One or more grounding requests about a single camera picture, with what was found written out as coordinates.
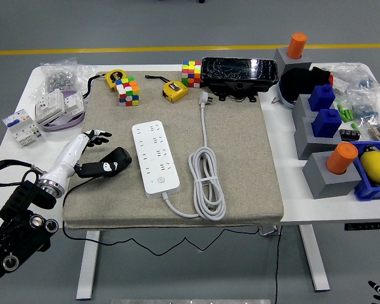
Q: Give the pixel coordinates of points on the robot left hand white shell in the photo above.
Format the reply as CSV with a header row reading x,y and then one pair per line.
x,y
71,152

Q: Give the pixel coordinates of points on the black power adapter plug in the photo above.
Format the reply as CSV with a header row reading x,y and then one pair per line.
x,y
122,155

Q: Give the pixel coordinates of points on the white power strip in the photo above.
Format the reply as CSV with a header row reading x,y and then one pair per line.
x,y
155,158

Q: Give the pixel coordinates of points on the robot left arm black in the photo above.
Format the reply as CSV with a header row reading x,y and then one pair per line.
x,y
19,221

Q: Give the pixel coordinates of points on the purple tape roll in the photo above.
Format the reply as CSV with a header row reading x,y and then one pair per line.
x,y
63,126

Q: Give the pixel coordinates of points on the white blue circuit breaker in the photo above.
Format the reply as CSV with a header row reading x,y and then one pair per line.
x,y
20,126

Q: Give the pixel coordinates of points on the black table control panel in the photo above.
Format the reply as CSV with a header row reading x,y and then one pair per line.
x,y
367,226

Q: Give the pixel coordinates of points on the white table leg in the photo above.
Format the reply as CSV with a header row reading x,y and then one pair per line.
x,y
88,266
315,259

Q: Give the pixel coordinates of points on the clear bag of metal nuts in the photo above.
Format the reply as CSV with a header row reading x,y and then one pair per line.
x,y
58,77

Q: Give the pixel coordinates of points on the colourful cube with white squares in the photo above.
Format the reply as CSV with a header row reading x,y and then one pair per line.
x,y
128,92

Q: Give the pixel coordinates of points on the round yellow tape measure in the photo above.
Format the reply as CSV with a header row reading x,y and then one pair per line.
x,y
114,76

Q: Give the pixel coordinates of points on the blue plastic bin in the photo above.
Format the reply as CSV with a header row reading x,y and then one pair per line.
x,y
370,191

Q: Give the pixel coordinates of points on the grey block with round hole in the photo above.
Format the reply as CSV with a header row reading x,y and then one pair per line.
x,y
329,187
285,60

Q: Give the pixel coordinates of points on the square yellow tape measure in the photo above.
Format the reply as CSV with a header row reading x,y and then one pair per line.
x,y
174,91

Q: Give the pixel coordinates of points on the yellow lemon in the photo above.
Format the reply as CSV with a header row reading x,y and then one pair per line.
x,y
377,166

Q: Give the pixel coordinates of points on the orange cylinder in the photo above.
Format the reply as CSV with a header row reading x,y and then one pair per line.
x,y
296,46
341,158

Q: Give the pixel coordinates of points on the colourful cube with yellow squares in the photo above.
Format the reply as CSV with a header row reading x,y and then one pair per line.
x,y
191,74

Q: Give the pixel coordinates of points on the black electronic component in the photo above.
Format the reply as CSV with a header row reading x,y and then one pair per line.
x,y
350,135

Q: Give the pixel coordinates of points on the grey block with square hole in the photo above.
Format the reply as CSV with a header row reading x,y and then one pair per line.
x,y
310,145
301,109

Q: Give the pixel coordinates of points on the grey-brown fabric mat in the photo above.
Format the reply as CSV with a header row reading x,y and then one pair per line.
x,y
240,158

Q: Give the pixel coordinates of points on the blue stepped block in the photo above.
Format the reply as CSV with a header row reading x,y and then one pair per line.
x,y
326,123
321,98

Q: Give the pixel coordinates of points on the green cylinder pieces pile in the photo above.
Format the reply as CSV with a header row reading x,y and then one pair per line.
x,y
345,114

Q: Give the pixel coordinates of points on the clear bag of blue parts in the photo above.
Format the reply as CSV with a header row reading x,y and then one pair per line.
x,y
364,109

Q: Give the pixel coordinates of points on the black cracked-screen device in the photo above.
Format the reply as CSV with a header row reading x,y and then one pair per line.
x,y
237,71

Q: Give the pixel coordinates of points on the small metal piece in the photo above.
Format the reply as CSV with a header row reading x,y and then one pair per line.
x,y
275,100

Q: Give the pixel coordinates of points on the white round dish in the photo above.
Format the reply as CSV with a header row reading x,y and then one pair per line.
x,y
285,100

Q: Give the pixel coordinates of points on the large clear bag of parts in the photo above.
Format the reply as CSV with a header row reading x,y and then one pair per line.
x,y
351,74

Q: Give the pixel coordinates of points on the black cloth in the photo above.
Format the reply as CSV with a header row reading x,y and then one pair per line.
x,y
299,82

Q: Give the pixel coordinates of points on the small white wall socket panel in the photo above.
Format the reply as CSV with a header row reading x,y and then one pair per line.
x,y
73,103

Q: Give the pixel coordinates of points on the large white wall socket panel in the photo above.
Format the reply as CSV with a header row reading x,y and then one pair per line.
x,y
49,106

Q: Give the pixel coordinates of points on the metal bracket under table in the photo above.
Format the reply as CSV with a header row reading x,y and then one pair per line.
x,y
269,230

